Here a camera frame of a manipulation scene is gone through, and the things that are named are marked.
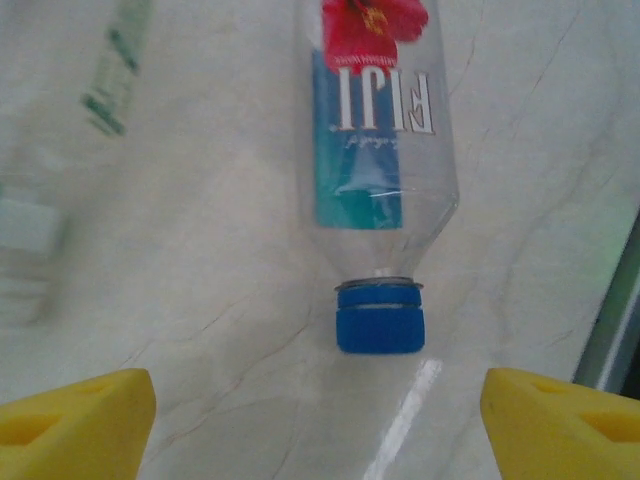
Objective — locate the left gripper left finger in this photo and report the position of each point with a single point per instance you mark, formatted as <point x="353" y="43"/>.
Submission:
<point x="75" y="430"/>

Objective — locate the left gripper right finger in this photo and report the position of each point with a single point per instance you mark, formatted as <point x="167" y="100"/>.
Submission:
<point x="565" y="435"/>

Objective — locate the clear bottle green label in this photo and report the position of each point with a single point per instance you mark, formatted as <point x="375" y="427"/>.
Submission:
<point x="107" y="100"/>

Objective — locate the wide aluminium mounting rail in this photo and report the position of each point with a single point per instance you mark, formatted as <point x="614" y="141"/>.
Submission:
<point x="617" y="340"/>

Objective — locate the Fiji water bottle blue cap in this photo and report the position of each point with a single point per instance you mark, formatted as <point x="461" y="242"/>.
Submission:
<point x="375" y="175"/>

